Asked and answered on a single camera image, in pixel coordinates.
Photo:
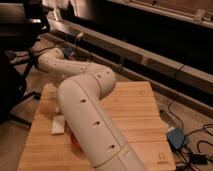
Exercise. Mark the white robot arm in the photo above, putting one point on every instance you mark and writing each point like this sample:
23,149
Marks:
81,87

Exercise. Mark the blue electronics box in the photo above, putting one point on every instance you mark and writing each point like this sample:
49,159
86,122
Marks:
68,52

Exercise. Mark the white rectangular block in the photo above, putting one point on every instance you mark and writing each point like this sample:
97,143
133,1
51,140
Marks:
58,125

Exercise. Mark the red-brown bowl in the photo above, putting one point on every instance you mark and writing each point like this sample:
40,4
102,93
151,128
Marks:
74,140

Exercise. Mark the blue power adapter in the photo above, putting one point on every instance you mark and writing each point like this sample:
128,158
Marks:
177,138

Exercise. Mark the black office chair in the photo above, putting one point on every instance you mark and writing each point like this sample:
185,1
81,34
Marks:
21,22

